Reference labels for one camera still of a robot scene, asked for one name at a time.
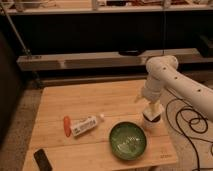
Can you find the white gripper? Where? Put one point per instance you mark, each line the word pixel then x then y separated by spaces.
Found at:
pixel 151 91

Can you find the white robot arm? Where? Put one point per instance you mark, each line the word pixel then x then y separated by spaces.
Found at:
pixel 162 71

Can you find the green ceramic bowl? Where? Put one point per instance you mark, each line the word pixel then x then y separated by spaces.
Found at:
pixel 127 141

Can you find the white cup with black band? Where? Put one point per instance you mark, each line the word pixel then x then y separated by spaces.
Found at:
pixel 150 122

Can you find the dark object on shelf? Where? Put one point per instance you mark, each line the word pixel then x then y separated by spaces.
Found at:
pixel 131 53

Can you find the white plastic bottle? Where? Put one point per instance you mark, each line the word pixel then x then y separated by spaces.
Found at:
pixel 86 124

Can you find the black smartphone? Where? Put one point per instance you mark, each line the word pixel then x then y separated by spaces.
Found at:
pixel 42 160

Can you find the metal shelf unit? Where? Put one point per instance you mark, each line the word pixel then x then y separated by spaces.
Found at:
pixel 47 41

